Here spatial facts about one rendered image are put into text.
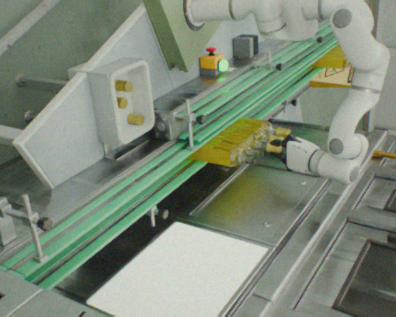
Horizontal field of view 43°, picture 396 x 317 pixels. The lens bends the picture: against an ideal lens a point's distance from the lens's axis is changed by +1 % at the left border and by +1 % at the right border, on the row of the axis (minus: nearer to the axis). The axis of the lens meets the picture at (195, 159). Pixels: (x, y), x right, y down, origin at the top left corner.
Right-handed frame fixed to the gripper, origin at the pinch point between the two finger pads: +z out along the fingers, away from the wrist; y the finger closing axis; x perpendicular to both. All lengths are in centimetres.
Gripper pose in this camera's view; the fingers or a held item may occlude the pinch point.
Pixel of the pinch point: (277, 148)
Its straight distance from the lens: 169.6
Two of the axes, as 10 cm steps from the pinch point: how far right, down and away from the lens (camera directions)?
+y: -0.8, -8.9, -4.5
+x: -7.3, 3.6, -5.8
